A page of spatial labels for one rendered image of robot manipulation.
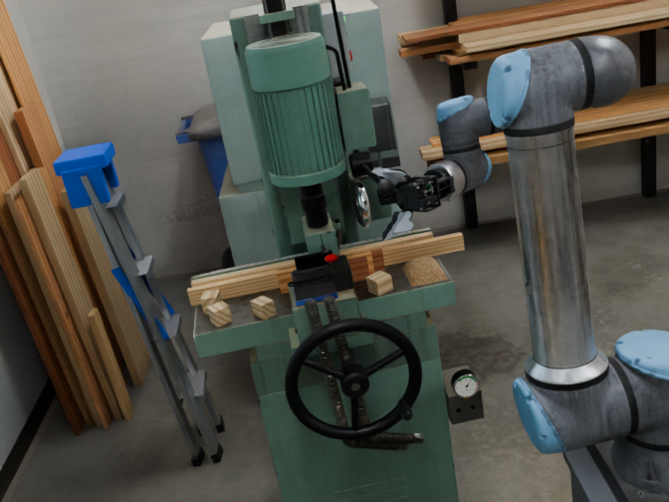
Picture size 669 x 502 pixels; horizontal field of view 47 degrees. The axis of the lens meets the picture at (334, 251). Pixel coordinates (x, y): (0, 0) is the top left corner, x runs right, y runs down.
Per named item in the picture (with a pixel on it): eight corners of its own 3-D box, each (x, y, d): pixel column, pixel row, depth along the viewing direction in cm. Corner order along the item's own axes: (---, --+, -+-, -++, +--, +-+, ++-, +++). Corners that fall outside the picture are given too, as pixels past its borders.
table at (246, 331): (196, 380, 165) (189, 357, 163) (200, 317, 193) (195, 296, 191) (470, 323, 168) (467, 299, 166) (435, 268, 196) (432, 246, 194)
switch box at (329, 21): (330, 79, 197) (319, 14, 191) (325, 72, 207) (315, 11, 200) (352, 74, 198) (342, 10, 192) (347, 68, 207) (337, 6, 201)
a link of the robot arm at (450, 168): (430, 160, 183) (436, 199, 186) (418, 164, 180) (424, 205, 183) (462, 159, 177) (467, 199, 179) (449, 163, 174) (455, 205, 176)
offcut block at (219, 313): (210, 322, 176) (206, 307, 175) (225, 316, 178) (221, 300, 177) (217, 328, 173) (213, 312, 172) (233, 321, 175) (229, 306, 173)
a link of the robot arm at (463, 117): (475, 92, 187) (483, 142, 190) (429, 102, 186) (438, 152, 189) (486, 93, 178) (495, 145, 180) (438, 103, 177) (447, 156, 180)
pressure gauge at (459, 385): (456, 407, 180) (452, 377, 177) (451, 398, 183) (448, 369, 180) (482, 401, 180) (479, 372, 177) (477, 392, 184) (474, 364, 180)
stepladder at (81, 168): (183, 473, 275) (46, 167, 229) (189, 431, 298) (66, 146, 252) (226, 460, 275) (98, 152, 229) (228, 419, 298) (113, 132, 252)
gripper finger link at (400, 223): (399, 240, 165) (416, 206, 168) (378, 239, 169) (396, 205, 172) (406, 248, 167) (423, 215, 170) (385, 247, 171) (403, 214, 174)
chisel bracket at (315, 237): (312, 269, 182) (306, 236, 178) (307, 247, 195) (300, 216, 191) (342, 262, 182) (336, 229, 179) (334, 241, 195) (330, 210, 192)
